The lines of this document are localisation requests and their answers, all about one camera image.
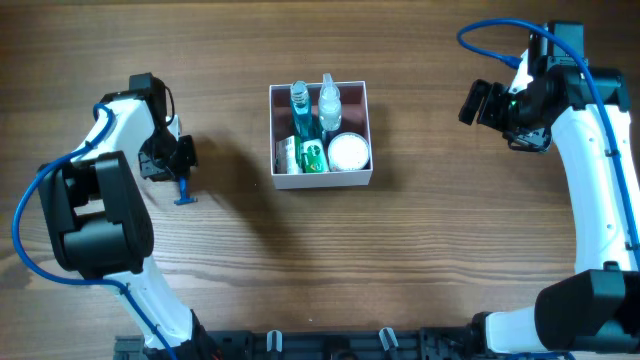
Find black mounting rail base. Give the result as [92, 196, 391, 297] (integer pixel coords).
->
[113, 327, 576, 360]

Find teal liquid bottle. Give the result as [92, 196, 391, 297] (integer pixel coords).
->
[290, 80, 321, 142]

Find blue disposable razor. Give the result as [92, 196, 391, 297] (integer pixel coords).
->
[174, 177, 197, 206]

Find cotton buds round container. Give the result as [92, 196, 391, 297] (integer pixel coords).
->
[328, 132, 370, 172]

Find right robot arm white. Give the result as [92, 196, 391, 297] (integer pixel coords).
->
[459, 64, 639, 356]

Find green white small carton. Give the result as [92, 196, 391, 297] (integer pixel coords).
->
[302, 139, 329, 173]

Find clear purple soap bottle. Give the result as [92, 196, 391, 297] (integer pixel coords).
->
[318, 73, 342, 132]

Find white cardboard box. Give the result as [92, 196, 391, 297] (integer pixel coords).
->
[268, 81, 374, 190]

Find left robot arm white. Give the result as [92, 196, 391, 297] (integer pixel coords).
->
[29, 87, 220, 359]

